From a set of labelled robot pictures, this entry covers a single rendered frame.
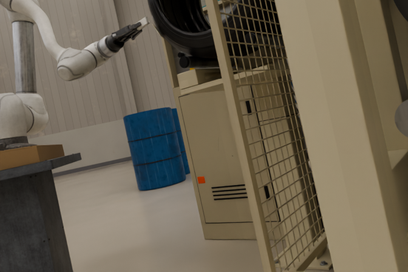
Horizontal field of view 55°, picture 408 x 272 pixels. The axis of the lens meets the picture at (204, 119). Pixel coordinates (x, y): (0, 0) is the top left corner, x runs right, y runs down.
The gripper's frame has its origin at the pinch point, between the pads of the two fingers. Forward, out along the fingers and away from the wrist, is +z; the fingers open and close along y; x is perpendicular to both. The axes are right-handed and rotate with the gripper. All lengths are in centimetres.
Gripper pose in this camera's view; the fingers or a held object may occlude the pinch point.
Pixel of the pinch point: (142, 23)
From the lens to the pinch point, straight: 174.8
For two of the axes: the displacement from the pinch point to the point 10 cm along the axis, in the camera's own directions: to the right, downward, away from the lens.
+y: 5.7, -1.2, 8.1
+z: 7.6, -3.1, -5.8
